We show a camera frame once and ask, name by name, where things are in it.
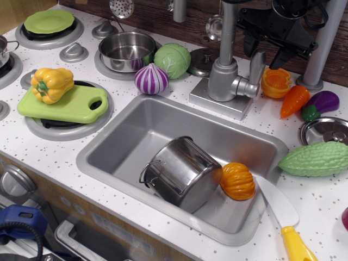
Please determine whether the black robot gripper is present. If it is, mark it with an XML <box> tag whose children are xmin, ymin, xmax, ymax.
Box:
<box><xmin>237</xmin><ymin>8</ymin><xmax>318</xmax><ymax>70</ymax></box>

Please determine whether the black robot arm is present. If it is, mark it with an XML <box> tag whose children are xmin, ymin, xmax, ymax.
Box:
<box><xmin>237</xmin><ymin>1</ymin><xmax>329</xmax><ymax>70</ymax></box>

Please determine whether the orange toy pepper half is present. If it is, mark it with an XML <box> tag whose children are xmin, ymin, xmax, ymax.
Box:
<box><xmin>261</xmin><ymin>68</ymin><xmax>292</xmax><ymax>98</ymax></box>

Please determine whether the orange toy carrot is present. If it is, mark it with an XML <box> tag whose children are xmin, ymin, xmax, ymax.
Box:
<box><xmin>280</xmin><ymin>85</ymin><xmax>310</xmax><ymax>118</ymax></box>

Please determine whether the steel ladle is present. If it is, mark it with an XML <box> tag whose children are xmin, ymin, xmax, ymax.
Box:
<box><xmin>206</xmin><ymin>15</ymin><xmax>223</xmax><ymax>41</ymax></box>

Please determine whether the steel lid behind faucet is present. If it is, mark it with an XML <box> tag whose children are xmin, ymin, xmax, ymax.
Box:
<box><xmin>187</xmin><ymin>48</ymin><xmax>219</xmax><ymax>78</ymax></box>

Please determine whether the silver toy faucet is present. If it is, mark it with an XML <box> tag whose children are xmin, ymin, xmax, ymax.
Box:
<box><xmin>189</xmin><ymin>1</ymin><xmax>252</xmax><ymax>120</ymax></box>

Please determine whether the purple toy eggplant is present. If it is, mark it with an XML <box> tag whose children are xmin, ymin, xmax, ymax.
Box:
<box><xmin>300</xmin><ymin>91</ymin><xmax>340</xmax><ymax>122</ymax></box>

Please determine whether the green toy cabbage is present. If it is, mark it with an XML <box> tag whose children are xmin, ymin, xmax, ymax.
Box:
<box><xmin>154</xmin><ymin>43</ymin><xmax>191</xmax><ymax>79</ymax></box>

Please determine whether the steel lid right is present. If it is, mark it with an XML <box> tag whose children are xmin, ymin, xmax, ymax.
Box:
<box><xmin>299</xmin><ymin>117</ymin><xmax>347</xmax><ymax>145</ymax></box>

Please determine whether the purple striped toy onion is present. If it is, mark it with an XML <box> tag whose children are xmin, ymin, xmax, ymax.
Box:
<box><xmin>134</xmin><ymin>63</ymin><xmax>169</xmax><ymax>95</ymax></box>

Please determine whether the green toy bitter gourd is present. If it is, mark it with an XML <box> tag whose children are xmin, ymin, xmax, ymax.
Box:
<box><xmin>278</xmin><ymin>141</ymin><xmax>347</xmax><ymax>177</ymax></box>

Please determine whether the orange toy pumpkin half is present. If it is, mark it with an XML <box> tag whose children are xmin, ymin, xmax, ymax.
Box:
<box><xmin>220</xmin><ymin>162</ymin><xmax>256</xmax><ymax>201</ymax></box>

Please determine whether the steel saucepan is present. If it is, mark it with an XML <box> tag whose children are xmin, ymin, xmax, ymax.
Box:
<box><xmin>98</xmin><ymin>32</ymin><xmax>157</xmax><ymax>73</ymax></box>

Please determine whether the large steel pot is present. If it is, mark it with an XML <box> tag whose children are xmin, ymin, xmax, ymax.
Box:
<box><xmin>139</xmin><ymin>136</ymin><xmax>223</xmax><ymax>213</ymax></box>

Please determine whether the steel slotted spoon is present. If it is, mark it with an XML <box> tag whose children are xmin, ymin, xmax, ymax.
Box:
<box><xmin>109</xmin><ymin>0</ymin><xmax>134</xmax><ymax>19</ymax></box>

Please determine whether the grey stove knob rear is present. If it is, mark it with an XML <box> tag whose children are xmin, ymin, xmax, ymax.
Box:
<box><xmin>92</xmin><ymin>20</ymin><xmax>119</xmax><ymax>40</ymax></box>

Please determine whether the grey stove knob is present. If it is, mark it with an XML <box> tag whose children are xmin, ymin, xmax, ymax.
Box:
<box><xmin>20</xmin><ymin>69</ymin><xmax>37</xmax><ymax>90</ymax></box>
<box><xmin>59</xmin><ymin>42</ymin><xmax>89</xmax><ymax>63</ymax></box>
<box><xmin>92</xmin><ymin>20</ymin><xmax>119</xmax><ymax>40</ymax></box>

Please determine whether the grey toy sink basin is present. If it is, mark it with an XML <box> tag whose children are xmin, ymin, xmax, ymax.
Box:
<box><xmin>76</xmin><ymin>95</ymin><xmax>288</xmax><ymax>246</ymax></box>

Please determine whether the white yellow toy knife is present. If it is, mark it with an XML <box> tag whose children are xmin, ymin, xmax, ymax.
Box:
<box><xmin>256</xmin><ymin>176</ymin><xmax>317</xmax><ymax>260</ymax></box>

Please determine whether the dark red toy edge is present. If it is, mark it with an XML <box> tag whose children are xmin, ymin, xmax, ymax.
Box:
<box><xmin>341</xmin><ymin>208</ymin><xmax>348</xmax><ymax>230</ymax></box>

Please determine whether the grey stove knob middle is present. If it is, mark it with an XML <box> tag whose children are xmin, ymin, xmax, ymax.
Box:
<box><xmin>59</xmin><ymin>42</ymin><xmax>89</xmax><ymax>63</ymax></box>

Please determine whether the green toy cutting board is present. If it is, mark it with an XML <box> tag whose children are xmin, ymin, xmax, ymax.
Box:
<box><xmin>17</xmin><ymin>85</ymin><xmax>108</xmax><ymax>124</ymax></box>

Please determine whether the green toy plate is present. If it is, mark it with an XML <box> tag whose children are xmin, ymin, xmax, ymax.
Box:
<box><xmin>24</xmin><ymin>10</ymin><xmax>75</xmax><ymax>34</ymax></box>

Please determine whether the yellow toy bell pepper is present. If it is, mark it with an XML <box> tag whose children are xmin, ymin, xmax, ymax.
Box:
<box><xmin>30</xmin><ymin>68</ymin><xmax>74</xmax><ymax>104</ymax></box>

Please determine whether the grey stove knob left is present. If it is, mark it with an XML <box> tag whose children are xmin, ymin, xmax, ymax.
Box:
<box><xmin>20</xmin><ymin>69</ymin><xmax>37</xmax><ymax>90</ymax></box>

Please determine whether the small steel pot left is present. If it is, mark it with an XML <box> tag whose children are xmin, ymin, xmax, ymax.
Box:
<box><xmin>0</xmin><ymin>35</ymin><xmax>20</xmax><ymax>67</ymax></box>

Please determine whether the grey stove knob edge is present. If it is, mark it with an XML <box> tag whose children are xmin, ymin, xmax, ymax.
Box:
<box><xmin>0</xmin><ymin>101</ymin><xmax>10</xmax><ymax>121</ymax></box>

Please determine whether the grey oven knob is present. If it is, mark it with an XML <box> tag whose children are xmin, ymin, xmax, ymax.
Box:
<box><xmin>1</xmin><ymin>164</ymin><xmax>36</xmax><ymax>197</ymax></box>

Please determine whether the blue clamp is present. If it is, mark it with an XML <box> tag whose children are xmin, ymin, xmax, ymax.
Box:
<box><xmin>1</xmin><ymin>204</ymin><xmax>48</xmax><ymax>245</ymax></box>

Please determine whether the grey post right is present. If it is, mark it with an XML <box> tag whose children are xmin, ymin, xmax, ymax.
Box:
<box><xmin>296</xmin><ymin>0</ymin><xmax>347</xmax><ymax>92</ymax></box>

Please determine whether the grey post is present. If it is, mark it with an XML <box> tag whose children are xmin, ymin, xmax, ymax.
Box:
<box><xmin>173</xmin><ymin>0</ymin><xmax>187</xmax><ymax>23</ymax></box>
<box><xmin>296</xmin><ymin>0</ymin><xmax>347</xmax><ymax>92</ymax></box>

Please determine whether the grey post middle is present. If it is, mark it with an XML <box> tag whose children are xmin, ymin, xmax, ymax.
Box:
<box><xmin>173</xmin><ymin>0</ymin><xmax>187</xmax><ymax>23</ymax></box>

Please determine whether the oven door handle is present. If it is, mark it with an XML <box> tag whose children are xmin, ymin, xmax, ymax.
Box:
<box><xmin>54</xmin><ymin>220</ymin><xmax>95</xmax><ymax>260</ymax></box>

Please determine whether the black ribbed cable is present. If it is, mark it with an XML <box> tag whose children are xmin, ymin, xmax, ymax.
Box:
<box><xmin>0</xmin><ymin>221</ymin><xmax>44</xmax><ymax>261</ymax></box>

